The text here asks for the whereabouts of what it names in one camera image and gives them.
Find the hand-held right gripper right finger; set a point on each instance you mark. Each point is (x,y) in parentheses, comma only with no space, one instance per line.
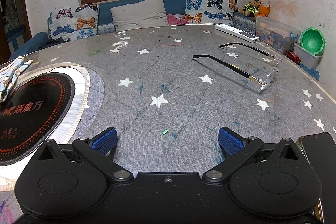
(231,140)

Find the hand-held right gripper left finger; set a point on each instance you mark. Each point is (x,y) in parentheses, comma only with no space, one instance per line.
(105,140)

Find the blue white striped shirt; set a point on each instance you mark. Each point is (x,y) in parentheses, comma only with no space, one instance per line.
(13,74)

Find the small green scrap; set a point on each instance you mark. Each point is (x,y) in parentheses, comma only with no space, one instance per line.
(164,132)

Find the round black induction cooktop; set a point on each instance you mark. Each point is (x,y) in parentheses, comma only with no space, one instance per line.
(34,113)

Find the clear glasses with black temples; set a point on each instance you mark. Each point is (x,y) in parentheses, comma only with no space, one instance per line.
(271,69)

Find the black smartphone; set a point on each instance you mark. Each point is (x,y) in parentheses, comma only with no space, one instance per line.
(317,161)

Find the red toy car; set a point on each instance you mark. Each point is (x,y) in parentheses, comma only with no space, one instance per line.
(292,56)

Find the white remote control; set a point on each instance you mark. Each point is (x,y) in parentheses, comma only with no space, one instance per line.
(236,31)

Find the white plastic bin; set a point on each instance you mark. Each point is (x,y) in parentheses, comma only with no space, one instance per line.
(307,60)

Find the clear plastic storage box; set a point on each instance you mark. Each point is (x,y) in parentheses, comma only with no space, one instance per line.
(275,35)

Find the butterfly print cushion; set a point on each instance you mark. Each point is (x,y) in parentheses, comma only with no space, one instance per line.
(207,8)
(73,22)

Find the green bowl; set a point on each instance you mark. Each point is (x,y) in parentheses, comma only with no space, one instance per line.
(312,41)

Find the beige pillow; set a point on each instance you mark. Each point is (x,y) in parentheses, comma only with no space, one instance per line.
(139,14)

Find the orange plush toy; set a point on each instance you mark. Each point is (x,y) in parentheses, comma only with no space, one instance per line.
(263,12)

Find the pink cloth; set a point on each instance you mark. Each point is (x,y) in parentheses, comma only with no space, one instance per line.
(176,19)

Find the teddy bear in yellow vest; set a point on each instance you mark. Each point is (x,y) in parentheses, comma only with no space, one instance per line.
(250,7)

